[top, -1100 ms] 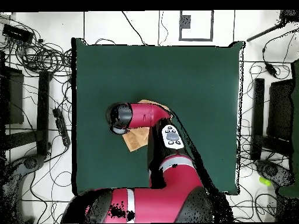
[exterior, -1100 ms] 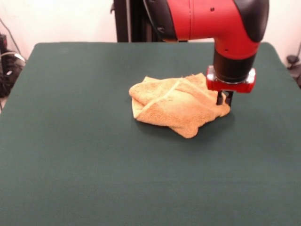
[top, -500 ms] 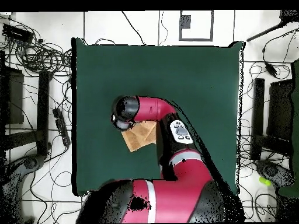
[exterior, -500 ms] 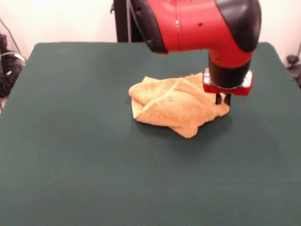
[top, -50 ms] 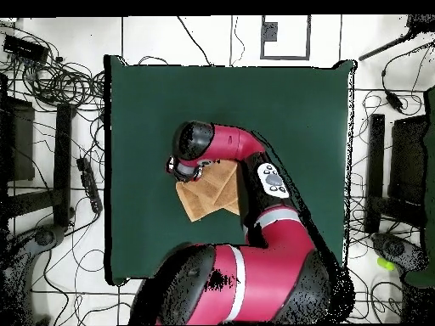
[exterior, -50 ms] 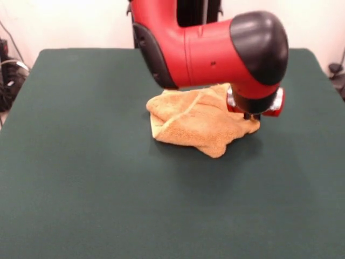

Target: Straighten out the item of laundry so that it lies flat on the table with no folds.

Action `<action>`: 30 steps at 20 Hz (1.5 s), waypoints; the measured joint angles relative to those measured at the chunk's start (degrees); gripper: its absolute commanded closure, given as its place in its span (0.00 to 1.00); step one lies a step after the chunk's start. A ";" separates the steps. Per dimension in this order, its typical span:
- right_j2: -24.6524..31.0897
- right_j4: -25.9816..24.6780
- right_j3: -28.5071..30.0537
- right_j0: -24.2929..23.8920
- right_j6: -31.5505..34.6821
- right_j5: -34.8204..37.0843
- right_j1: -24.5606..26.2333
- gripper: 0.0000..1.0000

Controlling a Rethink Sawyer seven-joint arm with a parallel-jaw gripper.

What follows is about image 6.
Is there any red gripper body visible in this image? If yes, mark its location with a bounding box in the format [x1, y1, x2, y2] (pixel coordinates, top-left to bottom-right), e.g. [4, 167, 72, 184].
[226, 88, 285, 118]

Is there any tan terry towel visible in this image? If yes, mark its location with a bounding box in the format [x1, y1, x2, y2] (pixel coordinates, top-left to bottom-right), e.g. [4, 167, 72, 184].
[146, 83, 261, 159]

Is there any black round foot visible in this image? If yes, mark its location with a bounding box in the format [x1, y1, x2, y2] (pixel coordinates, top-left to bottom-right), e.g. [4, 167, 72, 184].
[328, 63, 343, 80]

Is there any dark green table cloth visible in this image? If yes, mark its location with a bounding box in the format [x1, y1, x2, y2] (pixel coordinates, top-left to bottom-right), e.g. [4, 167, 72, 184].
[0, 47, 345, 259]

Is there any small black device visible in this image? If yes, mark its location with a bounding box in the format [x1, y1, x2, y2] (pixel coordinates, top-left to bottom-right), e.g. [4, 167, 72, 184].
[0, 39, 9, 59]

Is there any grey-white cable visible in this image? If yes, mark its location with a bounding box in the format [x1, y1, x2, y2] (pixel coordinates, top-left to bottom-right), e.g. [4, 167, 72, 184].
[0, 59, 31, 73]

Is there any black cable pile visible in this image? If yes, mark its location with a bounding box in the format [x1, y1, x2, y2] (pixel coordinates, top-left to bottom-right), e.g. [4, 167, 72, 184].
[0, 56, 28, 112]

